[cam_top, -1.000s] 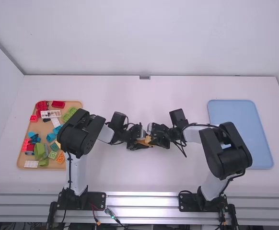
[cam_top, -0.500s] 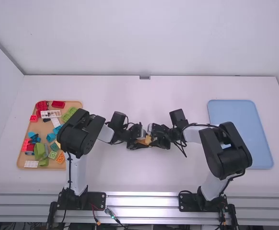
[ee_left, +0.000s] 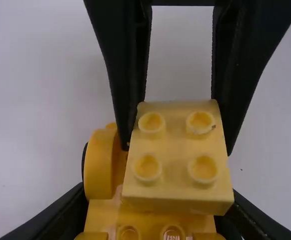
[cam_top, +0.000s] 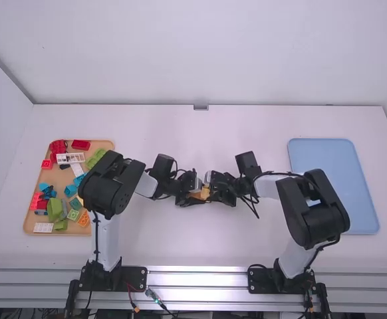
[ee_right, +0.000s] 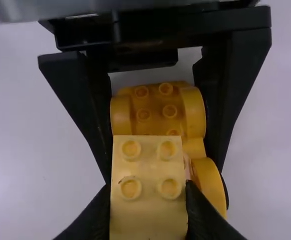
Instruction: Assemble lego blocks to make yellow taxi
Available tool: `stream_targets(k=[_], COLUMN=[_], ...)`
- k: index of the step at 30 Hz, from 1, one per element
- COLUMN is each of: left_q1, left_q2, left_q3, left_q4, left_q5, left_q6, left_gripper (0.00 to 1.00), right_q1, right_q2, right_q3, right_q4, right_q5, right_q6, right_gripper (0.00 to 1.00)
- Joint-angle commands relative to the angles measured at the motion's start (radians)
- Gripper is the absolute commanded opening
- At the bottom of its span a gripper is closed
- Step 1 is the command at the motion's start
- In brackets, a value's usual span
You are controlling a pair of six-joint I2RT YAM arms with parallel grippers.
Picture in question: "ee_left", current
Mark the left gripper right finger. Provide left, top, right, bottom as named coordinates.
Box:
left=222, top=201, right=270, bottom=240

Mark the pale yellow toy brick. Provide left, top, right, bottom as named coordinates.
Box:
left=121, top=98, right=236, bottom=216

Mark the yellow toy car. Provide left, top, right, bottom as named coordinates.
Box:
left=74, top=121, right=228, bottom=240

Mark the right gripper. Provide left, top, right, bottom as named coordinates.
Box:
left=82, top=0, right=291, bottom=156

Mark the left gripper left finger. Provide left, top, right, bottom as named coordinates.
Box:
left=0, top=181, right=89, bottom=240

